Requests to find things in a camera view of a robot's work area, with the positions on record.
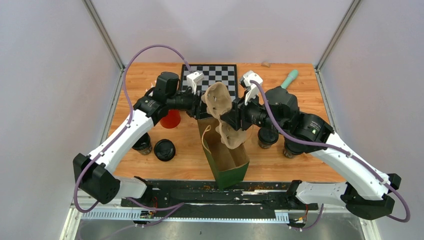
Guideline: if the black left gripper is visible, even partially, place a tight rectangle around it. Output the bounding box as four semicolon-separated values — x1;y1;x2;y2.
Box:
167;85;217;121

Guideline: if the clear brown plastic cup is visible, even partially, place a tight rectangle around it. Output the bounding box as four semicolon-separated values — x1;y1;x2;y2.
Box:
283;139;307;159

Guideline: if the black lid stack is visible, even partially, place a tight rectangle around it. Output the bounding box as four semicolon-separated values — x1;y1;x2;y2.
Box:
153;139;176;162

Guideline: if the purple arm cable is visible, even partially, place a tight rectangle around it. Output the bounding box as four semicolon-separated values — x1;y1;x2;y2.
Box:
72;44;193;233
250;79;412;231

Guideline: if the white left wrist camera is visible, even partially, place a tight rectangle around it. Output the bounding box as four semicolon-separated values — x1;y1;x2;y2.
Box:
186;71;205;94

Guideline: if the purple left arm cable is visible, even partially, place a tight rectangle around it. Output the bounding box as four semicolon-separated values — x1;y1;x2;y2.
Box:
72;44;193;233

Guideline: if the small brown wood block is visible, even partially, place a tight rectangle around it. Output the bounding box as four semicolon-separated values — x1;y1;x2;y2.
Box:
261;61;271;68

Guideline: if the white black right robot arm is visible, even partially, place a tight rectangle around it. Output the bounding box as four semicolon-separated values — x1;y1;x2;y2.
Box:
207;85;402;220

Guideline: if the black cup stack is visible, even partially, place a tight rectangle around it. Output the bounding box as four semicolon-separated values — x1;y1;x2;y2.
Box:
132;133;153;156

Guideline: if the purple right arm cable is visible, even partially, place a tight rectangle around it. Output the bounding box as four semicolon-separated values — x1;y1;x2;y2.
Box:
250;79;412;231

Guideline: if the mint green handle tool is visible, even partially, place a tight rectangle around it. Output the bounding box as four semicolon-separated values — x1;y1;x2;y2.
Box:
280;69;299;89

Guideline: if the green paper bag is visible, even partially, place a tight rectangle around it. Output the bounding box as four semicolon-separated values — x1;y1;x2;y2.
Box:
197;117;250;190

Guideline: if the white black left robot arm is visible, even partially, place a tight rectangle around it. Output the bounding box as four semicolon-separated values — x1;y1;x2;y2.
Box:
72;71;204;207

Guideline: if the red straw holder cup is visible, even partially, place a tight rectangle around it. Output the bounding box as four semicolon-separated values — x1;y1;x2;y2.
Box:
159;109;181;129

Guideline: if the black white chessboard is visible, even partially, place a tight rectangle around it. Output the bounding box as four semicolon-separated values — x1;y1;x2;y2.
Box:
190;64;239;101

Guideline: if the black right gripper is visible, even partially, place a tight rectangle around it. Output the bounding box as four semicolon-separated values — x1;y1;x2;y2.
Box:
220;89;287;136

